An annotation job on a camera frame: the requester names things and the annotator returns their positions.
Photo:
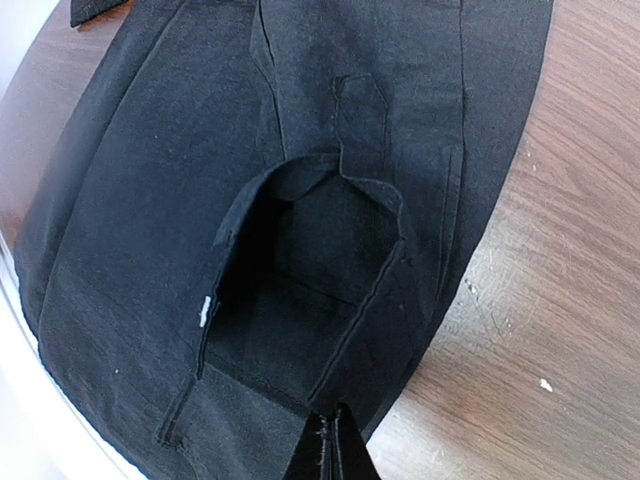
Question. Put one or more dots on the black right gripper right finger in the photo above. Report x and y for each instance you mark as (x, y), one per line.
(350, 458)

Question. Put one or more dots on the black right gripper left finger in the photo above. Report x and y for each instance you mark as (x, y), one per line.
(312, 456)

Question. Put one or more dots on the black long sleeve shirt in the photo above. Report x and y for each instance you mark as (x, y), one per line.
(263, 209)

